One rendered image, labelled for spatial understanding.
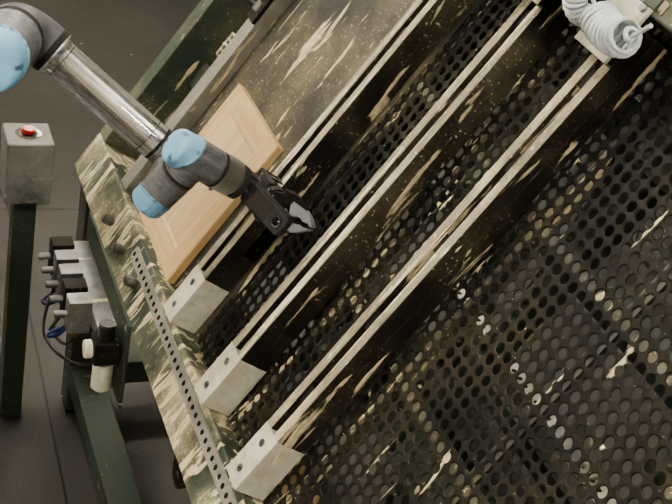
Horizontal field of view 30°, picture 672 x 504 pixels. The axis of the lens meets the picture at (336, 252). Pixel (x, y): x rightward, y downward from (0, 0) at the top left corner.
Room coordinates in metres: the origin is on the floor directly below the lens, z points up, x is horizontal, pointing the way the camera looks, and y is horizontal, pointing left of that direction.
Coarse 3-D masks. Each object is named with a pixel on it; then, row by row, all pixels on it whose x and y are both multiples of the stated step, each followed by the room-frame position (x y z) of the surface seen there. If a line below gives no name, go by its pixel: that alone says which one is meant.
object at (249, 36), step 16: (288, 0) 2.87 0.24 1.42; (272, 16) 2.85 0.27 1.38; (240, 32) 2.85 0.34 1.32; (256, 32) 2.84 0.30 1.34; (224, 48) 2.85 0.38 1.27; (240, 48) 2.82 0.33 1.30; (224, 64) 2.81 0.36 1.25; (240, 64) 2.82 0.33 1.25; (208, 80) 2.80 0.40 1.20; (224, 80) 2.81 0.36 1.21; (192, 96) 2.80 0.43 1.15; (208, 96) 2.79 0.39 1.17; (176, 112) 2.80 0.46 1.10; (192, 112) 2.78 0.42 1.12; (176, 128) 2.76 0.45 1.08; (144, 160) 2.75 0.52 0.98; (128, 176) 2.75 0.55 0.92; (144, 176) 2.73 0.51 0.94
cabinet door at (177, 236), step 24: (240, 96) 2.70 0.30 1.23; (216, 120) 2.70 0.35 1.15; (240, 120) 2.63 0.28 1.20; (264, 120) 2.59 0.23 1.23; (216, 144) 2.63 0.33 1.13; (240, 144) 2.57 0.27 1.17; (264, 144) 2.50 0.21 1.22; (264, 168) 2.45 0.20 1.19; (192, 192) 2.56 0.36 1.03; (216, 192) 2.49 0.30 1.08; (144, 216) 2.61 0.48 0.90; (168, 216) 2.55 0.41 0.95; (192, 216) 2.49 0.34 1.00; (216, 216) 2.43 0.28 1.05; (168, 240) 2.48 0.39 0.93; (192, 240) 2.42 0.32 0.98; (168, 264) 2.41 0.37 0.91
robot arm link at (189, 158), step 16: (176, 144) 2.06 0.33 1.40; (192, 144) 2.06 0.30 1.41; (208, 144) 2.09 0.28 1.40; (176, 160) 2.04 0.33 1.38; (192, 160) 2.05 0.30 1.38; (208, 160) 2.07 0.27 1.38; (224, 160) 2.10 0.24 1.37; (176, 176) 2.06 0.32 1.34; (192, 176) 2.06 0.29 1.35; (208, 176) 2.07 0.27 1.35
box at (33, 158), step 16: (16, 128) 2.85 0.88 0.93; (48, 128) 2.89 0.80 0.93; (16, 144) 2.77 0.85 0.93; (32, 144) 2.79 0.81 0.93; (48, 144) 2.80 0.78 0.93; (0, 160) 2.85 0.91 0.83; (16, 160) 2.77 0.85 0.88; (32, 160) 2.79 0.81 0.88; (48, 160) 2.80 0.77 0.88; (0, 176) 2.83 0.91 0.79; (16, 176) 2.77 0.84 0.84; (32, 176) 2.79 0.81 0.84; (48, 176) 2.80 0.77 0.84; (16, 192) 2.77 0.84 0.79; (32, 192) 2.79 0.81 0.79; (48, 192) 2.81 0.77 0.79
